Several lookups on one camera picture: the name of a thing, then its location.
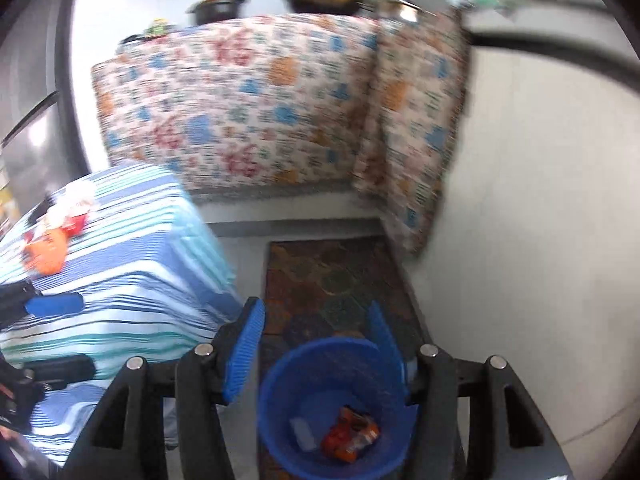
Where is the stainless steel pot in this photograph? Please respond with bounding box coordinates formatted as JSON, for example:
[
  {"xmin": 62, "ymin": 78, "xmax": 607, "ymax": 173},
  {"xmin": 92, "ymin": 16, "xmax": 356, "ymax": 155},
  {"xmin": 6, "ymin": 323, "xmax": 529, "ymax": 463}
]
[{"xmin": 374, "ymin": 0, "xmax": 436, "ymax": 24}]

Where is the orange snack bag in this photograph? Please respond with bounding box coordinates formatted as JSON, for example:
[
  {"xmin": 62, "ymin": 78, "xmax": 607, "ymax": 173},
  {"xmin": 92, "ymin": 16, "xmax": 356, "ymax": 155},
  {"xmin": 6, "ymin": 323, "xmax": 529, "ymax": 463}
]
[{"xmin": 23, "ymin": 228, "xmax": 67, "ymax": 276}]

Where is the round table striped cloth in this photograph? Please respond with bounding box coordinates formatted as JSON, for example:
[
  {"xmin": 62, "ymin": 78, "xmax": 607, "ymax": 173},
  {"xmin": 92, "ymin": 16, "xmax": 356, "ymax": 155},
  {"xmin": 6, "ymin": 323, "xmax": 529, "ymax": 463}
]
[{"xmin": 1, "ymin": 164, "xmax": 242, "ymax": 465}]

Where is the red drink can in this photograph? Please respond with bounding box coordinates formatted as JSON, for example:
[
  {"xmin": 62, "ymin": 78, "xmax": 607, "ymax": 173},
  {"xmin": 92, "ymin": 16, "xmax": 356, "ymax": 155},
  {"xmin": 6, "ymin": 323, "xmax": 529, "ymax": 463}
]
[{"xmin": 62, "ymin": 204, "xmax": 91, "ymax": 237}]

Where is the condiment bottles rack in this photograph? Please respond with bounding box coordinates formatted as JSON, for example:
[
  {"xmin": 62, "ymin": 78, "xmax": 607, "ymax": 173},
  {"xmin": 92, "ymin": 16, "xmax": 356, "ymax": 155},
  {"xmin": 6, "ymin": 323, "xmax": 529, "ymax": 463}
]
[{"xmin": 120, "ymin": 18, "xmax": 176, "ymax": 44}]

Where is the patterned fu character cloth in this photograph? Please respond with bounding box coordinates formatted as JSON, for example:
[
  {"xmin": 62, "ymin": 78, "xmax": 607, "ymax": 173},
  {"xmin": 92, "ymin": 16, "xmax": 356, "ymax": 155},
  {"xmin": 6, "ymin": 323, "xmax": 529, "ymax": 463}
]
[{"xmin": 91, "ymin": 8, "xmax": 470, "ymax": 252}]

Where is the hexagon pattern floor mat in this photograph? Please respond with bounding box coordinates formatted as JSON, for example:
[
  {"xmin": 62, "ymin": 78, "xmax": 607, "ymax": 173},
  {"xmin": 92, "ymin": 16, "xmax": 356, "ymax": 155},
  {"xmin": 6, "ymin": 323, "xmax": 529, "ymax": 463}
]
[{"xmin": 258, "ymin": 236, "xmax": 426, "ymax": 479}]

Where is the black pot red lid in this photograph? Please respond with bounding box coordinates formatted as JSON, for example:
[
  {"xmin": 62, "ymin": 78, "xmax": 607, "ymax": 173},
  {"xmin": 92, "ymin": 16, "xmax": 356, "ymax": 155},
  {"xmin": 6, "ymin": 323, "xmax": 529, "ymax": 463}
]
[{"xmin": 188, "ymin": 0, "xmax": 248, "ymax": 25}]

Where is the white lower cabinet counter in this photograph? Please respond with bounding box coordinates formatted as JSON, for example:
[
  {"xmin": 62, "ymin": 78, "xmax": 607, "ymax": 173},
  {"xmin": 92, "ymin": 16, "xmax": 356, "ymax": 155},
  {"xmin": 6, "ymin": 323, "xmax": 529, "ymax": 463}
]
[{"xmin": 409, "ymin": 6, "xmax": 639, "ymax": 479}]

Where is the blue plastic trash basket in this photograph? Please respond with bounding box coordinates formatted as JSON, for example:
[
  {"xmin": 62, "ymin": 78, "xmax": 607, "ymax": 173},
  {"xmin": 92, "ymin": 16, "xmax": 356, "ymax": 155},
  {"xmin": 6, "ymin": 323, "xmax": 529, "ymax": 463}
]
[{"xmin": 257, "ymin": 337, "xmax": 416, "ymax": 479}]

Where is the orange white small wrapper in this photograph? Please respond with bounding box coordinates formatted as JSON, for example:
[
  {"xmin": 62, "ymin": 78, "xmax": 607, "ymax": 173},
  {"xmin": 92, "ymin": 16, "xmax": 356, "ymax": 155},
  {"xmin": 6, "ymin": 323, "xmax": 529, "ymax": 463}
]
[{"xmin": 321, "ymin": 405, "xmax": 381, "ymax": 464}]

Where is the grey multi-door refrigerator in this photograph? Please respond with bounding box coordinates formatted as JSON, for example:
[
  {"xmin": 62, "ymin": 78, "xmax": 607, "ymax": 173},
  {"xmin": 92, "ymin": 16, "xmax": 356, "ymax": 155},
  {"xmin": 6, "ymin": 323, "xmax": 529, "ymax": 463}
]
[{"xmin": 1, "ymin": 0, "xmax": 79, "ymax": 214}]

